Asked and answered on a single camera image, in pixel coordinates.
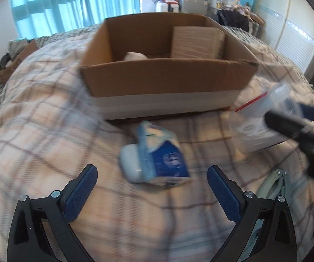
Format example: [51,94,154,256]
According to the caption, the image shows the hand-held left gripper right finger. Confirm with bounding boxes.
[207,165,298,262]

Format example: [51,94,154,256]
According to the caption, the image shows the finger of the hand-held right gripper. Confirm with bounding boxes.
[284,100,314,122]
[264,111,314,142]

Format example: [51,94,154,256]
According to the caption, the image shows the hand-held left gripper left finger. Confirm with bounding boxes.
[7,164,99,262]

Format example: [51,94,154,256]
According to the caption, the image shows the clear zip bag red stripe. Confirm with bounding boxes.
[229,81,305,153]

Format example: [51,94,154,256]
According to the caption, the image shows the blue tissue pack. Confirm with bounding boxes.
[136,121,192,187]

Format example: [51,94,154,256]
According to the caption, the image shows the large cardboard box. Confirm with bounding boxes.
[80,12,259,120]

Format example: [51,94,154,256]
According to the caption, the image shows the plaid blanket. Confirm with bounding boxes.
[0,23,314,262]

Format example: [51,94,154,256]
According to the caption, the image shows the white plastic case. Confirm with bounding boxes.
[119,144,149,183]

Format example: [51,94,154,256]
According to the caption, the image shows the white wardrobe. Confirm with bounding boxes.
[252,0,314,84]

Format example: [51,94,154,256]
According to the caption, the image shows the pile of dark clothes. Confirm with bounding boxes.
[217,9,250,32]

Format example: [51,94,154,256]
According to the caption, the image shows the small brown cardboard box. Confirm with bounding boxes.
[170,26,226,60]

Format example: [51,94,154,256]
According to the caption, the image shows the white rounded object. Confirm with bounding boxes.
[123,52,148,61]

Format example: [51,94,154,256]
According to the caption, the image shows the brown cardboard piece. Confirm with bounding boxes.
[0,40,39,84]

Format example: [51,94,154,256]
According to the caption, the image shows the cluttered dresser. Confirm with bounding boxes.
[155,0,220,15]

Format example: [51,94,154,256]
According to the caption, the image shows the blue curtain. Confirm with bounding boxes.
[7,0,142,40]

